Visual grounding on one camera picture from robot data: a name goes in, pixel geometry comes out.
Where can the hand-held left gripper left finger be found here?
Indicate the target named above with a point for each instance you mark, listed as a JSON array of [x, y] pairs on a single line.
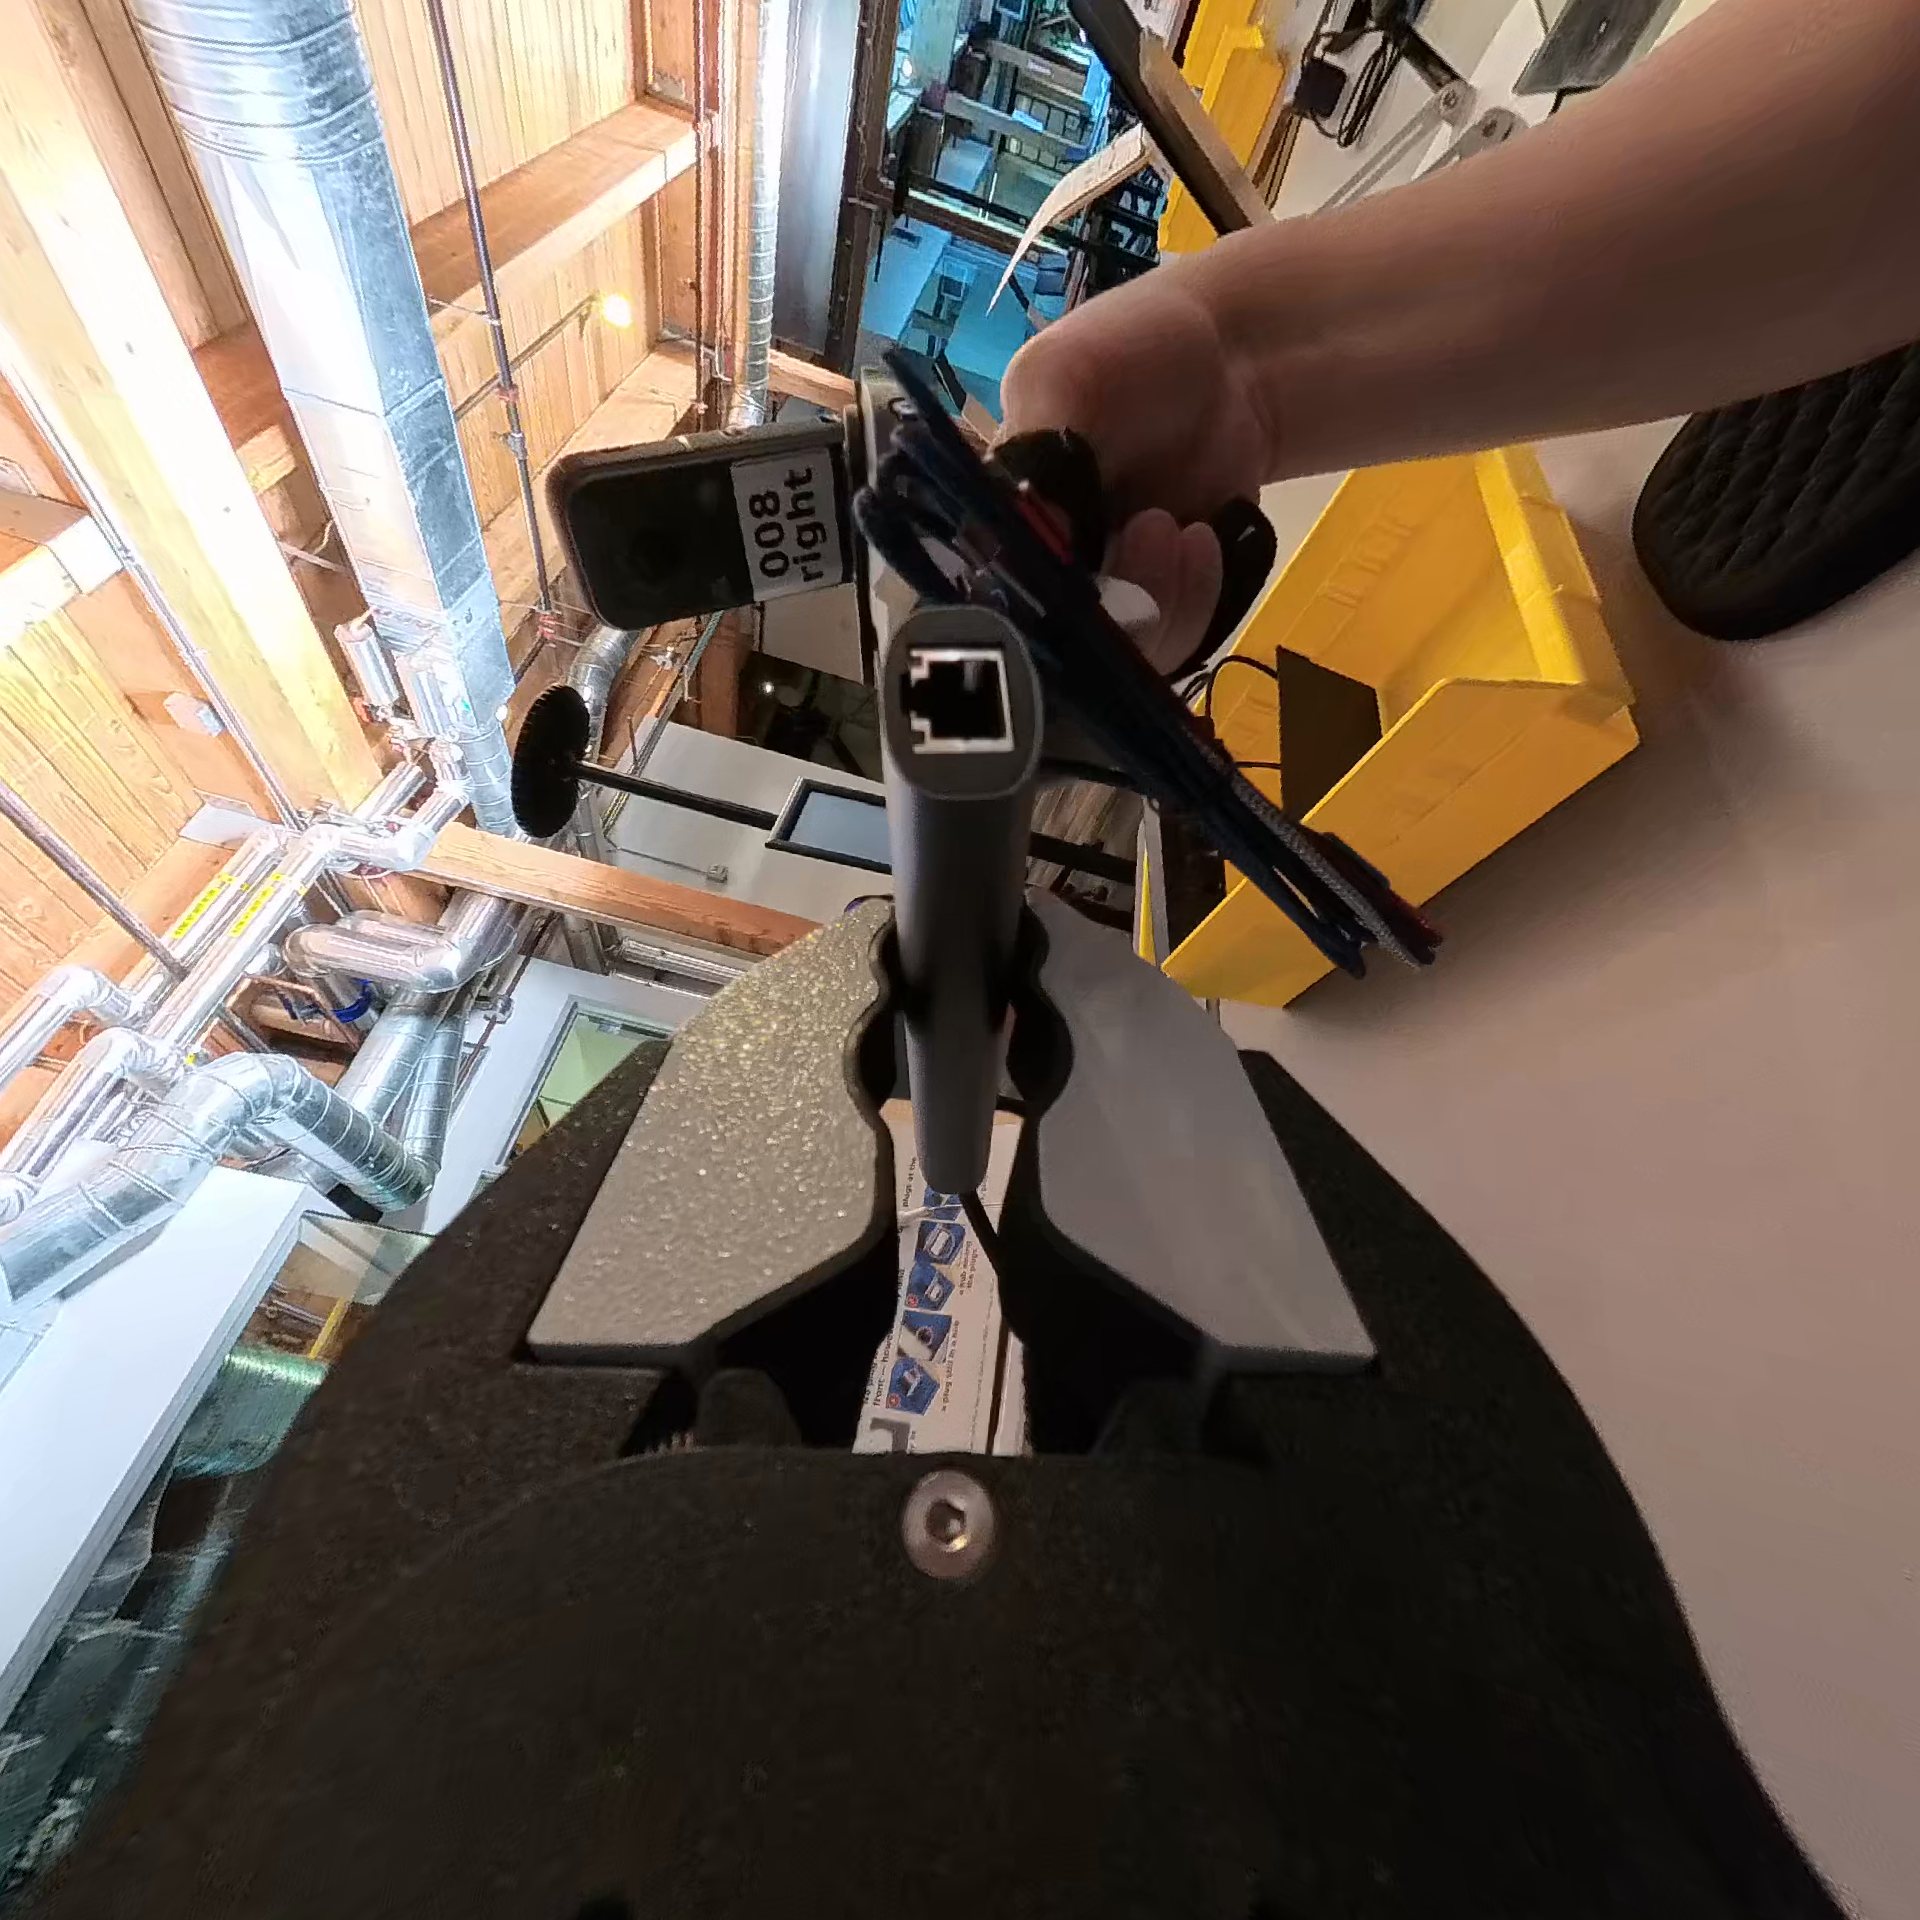
[[721, 1185]]

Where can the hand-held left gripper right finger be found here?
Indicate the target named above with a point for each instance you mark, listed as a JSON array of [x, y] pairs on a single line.
[[1187, 1203]]

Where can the grey metal USB hub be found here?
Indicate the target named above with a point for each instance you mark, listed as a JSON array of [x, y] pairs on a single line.
[[960, 902]]

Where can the yellow plastic bin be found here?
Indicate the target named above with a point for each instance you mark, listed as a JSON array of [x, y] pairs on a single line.
[[1472, 693], [1225, 90]]

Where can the person's right forearm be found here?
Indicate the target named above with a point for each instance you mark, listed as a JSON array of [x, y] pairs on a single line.
[[1563, 239]]

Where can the black stand pole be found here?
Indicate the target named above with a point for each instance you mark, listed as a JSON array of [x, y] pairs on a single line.
[[555, 757]]

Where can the instruction poster board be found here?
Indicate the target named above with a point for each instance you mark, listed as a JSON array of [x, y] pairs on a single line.
[[935, 1336]]

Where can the black framed display screen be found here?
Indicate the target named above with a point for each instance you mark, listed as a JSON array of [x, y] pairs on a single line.
[[837, 825]]

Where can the black quilted cushion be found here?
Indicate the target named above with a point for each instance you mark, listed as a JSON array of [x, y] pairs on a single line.
[[1797, 497]]

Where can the silver ventilation duct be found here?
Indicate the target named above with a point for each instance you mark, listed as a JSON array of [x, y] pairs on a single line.
[[333, 360], [210, 1157]]

